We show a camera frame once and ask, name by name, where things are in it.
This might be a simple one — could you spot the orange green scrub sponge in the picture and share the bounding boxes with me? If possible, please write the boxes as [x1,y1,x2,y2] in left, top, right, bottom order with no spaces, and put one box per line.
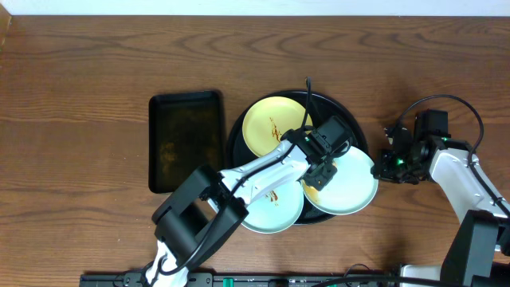
[301,177,325,202]

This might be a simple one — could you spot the light green plate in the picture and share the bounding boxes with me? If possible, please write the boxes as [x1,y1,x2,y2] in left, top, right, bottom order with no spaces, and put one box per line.
[242,182,304,234]
[304,147,379,215]

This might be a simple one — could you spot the light green front plate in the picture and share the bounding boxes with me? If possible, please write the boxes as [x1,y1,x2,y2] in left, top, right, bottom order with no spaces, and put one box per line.
[242,182,304,234]

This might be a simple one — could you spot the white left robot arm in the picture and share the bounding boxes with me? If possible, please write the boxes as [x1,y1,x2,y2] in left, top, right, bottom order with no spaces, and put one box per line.
[144,135,348,286]

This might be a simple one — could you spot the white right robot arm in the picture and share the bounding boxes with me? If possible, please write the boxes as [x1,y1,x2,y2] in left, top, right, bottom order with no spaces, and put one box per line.
[372,136,509,286]

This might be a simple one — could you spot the round black tray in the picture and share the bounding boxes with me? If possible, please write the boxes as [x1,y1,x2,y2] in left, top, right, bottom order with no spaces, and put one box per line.
[226,90,369,226]

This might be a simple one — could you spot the black rectangular tray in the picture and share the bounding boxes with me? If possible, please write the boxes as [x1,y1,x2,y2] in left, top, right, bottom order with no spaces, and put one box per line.
[148,90,226,194]

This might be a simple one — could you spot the yellow plate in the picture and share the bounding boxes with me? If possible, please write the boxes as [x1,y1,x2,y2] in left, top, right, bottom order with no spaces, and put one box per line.
[241,96,305,157]

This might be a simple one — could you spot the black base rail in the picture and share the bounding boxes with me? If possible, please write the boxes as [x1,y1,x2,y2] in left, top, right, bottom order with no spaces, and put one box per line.
[78,262,443,287]

